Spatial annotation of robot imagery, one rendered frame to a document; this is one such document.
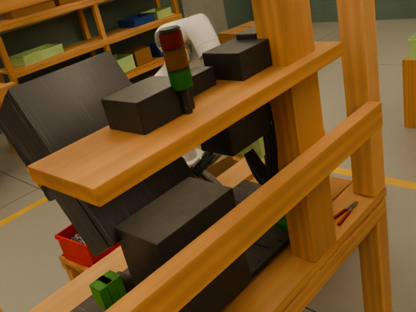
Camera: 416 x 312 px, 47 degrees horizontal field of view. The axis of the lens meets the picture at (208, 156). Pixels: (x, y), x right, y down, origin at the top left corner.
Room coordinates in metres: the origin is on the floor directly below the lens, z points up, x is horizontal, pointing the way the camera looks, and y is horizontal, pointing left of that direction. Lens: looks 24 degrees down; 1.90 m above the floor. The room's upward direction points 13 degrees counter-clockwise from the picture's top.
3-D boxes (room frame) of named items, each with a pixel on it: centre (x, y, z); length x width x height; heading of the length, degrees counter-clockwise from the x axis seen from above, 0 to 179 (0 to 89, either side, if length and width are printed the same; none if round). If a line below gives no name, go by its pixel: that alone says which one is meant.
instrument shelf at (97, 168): (1.15, -0.04, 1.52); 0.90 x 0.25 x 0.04; 132
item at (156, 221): (1.17, 0.12, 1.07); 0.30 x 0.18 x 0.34; 132
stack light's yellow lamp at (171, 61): (1.04, 0.02, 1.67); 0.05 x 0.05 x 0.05
